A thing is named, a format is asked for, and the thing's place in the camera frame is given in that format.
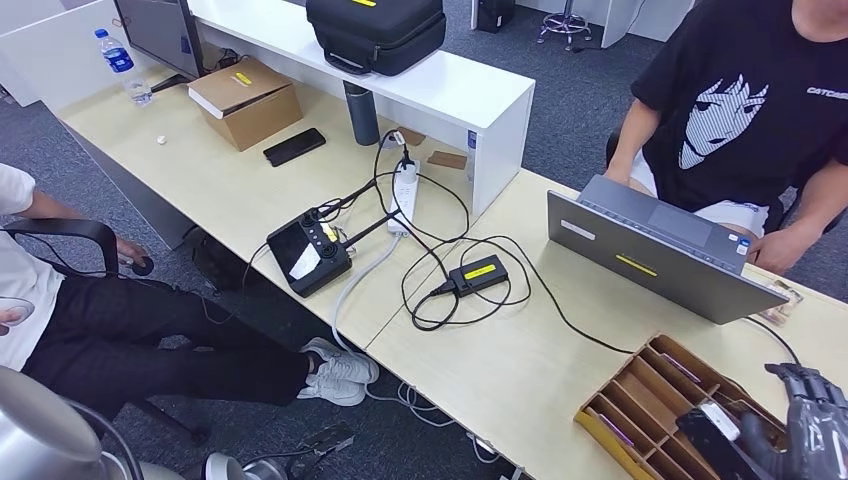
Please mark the white desk partition panel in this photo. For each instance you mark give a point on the white desk partition panel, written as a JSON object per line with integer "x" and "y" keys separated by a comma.
{"x": 54, "y": 53}

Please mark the black yellow-labelled power adapter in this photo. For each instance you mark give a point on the black yellow-labelled power adapter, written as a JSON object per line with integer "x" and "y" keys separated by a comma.
{"x": 478, "y": 273}

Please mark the clear plastic water bottle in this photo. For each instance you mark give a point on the clear plastic water bottle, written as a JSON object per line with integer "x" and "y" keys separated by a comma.
{"x": 124, "y": 66}

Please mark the wooden card organizer tray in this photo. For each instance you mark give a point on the wooden card organizer tray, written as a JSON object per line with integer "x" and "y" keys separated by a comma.
{"x": 652, "y": 404}

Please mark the black glossy floor device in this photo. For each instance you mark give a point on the black glossy floor device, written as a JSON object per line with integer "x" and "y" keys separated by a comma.
{"x": 328, "y": 438}

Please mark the person's right forearm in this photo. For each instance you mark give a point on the person's right forearm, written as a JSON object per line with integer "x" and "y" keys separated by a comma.
{"x": 632, "y": 142}

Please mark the white round handheld device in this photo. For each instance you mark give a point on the white round handheld device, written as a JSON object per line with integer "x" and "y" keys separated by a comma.
{"x": 16, "y": 306}

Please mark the dark grey tumbler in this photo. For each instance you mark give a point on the dark grey tumbler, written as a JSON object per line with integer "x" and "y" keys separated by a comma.
{"x": 362, "y": 116}

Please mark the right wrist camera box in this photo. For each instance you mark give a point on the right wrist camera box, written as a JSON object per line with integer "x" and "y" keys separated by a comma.
{"x": 712, "y": 444}

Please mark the white sneaker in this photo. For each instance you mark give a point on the white sneaker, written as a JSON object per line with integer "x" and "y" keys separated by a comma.
{"x": 331, "y": 392}
{"x": 348, "y": 368}

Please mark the brown cardboard box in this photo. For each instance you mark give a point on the brown cardboard box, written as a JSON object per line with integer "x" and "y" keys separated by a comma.
{"x": 246, "y": 106}

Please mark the black computer monitor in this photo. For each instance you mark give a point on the black computer monitor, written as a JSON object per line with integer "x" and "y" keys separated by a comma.
{"x": 158, "y": 30}

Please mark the chrome stool base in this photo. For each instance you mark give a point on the chrome stool base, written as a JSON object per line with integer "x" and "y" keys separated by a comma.
{"x": 564, "y": 25}

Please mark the black smartphone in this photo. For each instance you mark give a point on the black smartphone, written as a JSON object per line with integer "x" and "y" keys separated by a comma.
{"x": 295, "y": 147}

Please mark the brown cardboard piece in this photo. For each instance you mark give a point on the brown cardboard piece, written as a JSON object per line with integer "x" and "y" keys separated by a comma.
{"x": 446, "y": 160}
{"x": 413, "y": 137}

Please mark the black screen remote controller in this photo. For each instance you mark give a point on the black screen remote controller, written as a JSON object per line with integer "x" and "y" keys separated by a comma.
{"x": 309, "y": 258}

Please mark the white desk shelf riser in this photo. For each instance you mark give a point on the white desk shelf riser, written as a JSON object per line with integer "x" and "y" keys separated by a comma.
{"x": 457, "y": 93}

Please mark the white charger plug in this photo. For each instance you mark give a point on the white charger plug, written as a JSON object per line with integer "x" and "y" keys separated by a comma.
{"x": 395, "y": 140}

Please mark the person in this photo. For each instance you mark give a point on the person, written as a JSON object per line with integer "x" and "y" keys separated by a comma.
{"x": 742, "y": 132}
{"x": 132, "y": 331}

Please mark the grey laptop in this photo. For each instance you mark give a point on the grey laptop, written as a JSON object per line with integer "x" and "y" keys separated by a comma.
{"x": 656, "y": 265}

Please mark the person's right hand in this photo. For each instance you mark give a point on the person's right hand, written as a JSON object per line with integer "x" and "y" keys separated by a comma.
{"x": 8, "y": 319}

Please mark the black computer tower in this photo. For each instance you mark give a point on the black computer tower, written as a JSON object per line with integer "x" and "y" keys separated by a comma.
{"x": 494, "y": 13}

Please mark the purple edged key card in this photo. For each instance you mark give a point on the purple edged key card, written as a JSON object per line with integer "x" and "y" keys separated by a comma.
{"x": 616, "y": 430}
{"x": 681, "y": 368}

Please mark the white cabinet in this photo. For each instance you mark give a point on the white cabinet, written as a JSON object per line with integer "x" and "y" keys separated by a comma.
{"x": 621, "y": 20}

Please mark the person's left hand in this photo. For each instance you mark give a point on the person's left hand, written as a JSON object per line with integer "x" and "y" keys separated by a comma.
{"x": 785, "y": 250}
{"x": 131, "y": 252}

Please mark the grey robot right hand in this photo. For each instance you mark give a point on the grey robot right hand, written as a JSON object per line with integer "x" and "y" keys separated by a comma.
{"x": 818, "y": 437}

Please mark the black carrying case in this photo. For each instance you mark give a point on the black carrying case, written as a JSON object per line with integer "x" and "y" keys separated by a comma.
{"x": 378, "y": 33}

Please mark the black round handheld controller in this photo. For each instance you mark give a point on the black round handheld controller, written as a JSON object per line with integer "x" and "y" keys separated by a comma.
{"x": 143, "y": 266}

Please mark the white power strip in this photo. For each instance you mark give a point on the white power strip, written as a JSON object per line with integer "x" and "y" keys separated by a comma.
{"x": 403, "y": 199}

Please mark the person's left forearm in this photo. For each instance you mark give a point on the person's left forearm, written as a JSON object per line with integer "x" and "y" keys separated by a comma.
{"x": 60, "y": 210}
{"x": 818, "y": 199}

